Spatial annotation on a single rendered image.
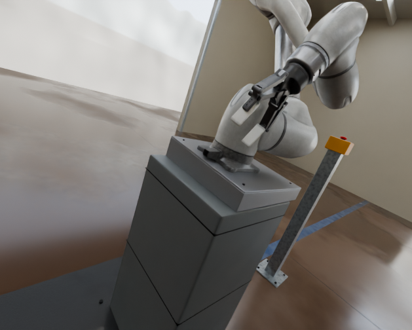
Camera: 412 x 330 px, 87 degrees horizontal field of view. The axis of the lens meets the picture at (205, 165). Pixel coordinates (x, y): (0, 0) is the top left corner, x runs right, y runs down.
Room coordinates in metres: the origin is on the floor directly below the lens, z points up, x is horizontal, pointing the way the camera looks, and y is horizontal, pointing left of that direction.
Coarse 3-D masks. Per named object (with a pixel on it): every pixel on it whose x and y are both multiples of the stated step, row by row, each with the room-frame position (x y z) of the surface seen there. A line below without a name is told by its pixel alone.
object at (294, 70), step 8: (288, 64) 0.61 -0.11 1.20; (296, 64) 0.60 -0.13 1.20; (288, 72) 0.59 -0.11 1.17; (296, 72) 0.58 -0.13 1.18; (304, 72) 0.59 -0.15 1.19; (288, 80) 0.58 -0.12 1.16; (296, 80) 0.58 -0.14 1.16; (304, 80) 0.59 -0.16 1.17; (280, 88) 0.58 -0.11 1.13; (288, 88) 0.61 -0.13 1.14; (296, 88) 0.59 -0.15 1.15; (280, 96) 0.60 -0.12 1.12
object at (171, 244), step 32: (160, 160) 0.72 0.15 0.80; (160, 192) 0.67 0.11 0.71; (192, 192) 0.58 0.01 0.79; (160, 224) 0.64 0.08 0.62; (192, 224) 0.55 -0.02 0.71; (224, 224) 0.50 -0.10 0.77; (256, 224) 0.64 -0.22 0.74; (128, 256) 0.73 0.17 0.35; (160, 256) 0.60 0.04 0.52; (192, 256) 0.52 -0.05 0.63; (224, 256) 0.56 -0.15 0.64; (256, 256) 0.73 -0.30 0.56; (128, 288) 0.68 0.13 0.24; (160, 288) 0.57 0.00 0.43; (192, 288) 0.49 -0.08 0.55; (224, 288) 0.63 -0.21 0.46; (128, 320) 0.64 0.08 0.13; (160, 320) 0.54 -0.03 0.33; (192, 320) 0.54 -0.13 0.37; (224, 320) 0.73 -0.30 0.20
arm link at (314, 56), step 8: (304, 48) 0.60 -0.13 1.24; (312, 48) 0.60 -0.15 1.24; (320, 48) 0.59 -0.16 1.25; (296, 56) 0.60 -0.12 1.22; (304, 56) 0.59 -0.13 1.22; (312, 56) 0.59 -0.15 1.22; (320, 56) 0.59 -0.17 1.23; (304, 64) 0.59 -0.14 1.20; (312, 64) 0.59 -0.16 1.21; (320, 64) 0.59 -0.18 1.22; (312, 72) 0.59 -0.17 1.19; (320, 72) 0.61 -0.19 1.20; (312, 80) 0.61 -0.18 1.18
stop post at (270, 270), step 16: (336, 144) 1.36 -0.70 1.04; (352, 144) 1.37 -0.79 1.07; (336, 160) 1.35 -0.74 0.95; (320, 176) 1.37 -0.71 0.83; (320, 192) 1.36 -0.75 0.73; (304, 208) 1.37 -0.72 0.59; (288, 224) 1.40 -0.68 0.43; (304, 224) 1.38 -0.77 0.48; (288, 240) 1.36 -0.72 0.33; (272, 256) 1.39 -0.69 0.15; (272, 272) 1.36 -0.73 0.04
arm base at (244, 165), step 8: (216, 144) 0.73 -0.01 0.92; (208, 152) 0.71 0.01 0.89; (216, 152) 0.69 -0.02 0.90; (224, 152) 0.70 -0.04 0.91; (232, 152) 0.69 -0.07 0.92; (216, 160) 0.70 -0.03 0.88; (224, 160) 0.68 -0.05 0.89; (232, 160) 0.69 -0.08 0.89; (240, 160) 0.70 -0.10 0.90; (248, 160) 0.72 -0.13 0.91; (232, 168) 0.65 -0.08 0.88; (240, 168) 0.69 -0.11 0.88; (248, 168) 0.72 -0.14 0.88; (256, 168) 0.76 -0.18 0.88
